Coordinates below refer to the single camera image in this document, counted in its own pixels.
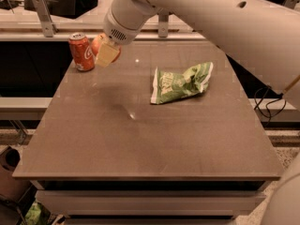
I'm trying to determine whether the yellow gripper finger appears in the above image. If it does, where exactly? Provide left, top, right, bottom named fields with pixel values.
left=95, top=38, right=120, bottom=68

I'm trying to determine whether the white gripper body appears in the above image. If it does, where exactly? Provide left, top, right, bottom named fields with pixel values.
left=103, top=0, right=159, bottom=45

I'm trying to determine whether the red apple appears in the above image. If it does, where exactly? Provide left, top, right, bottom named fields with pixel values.
left=91, top=33, right=109, bottom=57

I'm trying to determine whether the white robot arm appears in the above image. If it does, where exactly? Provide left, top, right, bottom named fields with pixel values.
left=96, top=0, right=300, bottom=109

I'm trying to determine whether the red coke can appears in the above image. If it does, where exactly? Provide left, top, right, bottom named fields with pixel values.
left=68, top=32, right=95, bottom=71

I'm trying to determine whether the green chip bag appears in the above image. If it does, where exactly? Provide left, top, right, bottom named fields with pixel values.
left=150, top=62, right=214, bottom=105

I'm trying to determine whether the grey table with drawers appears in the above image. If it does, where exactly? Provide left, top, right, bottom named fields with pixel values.
left=14, top=41, right=282, bottom=225

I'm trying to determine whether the brown bin on floor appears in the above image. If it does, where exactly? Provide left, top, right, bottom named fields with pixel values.
left=0, top=146, right=30, bottom=202

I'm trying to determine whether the green bag under table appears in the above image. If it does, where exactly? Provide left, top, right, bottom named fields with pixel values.
left=23, top=202, right=48, bottom=225

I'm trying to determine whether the middle metal rail bracket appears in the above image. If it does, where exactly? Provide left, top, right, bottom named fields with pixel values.
left=157, top=11, right=169, bottom=38

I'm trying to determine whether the metal rail bracket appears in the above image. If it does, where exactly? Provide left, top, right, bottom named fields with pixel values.
left=32, top=0, right=57, bottom=38
left=283, top=0, right=300, bottom=9
left=157, top=11, right=169, bottom=38

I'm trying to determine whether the left metal rail bracket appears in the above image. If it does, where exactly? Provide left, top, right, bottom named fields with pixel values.
left=32, top=0, right=57, bottom=38

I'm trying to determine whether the right metal rail bracket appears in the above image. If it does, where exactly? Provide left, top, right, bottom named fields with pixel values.
left=283, top=0, right=300, bottom=9

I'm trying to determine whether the black cable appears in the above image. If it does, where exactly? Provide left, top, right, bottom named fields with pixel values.
left=252, top=85, right=288, bottom=127

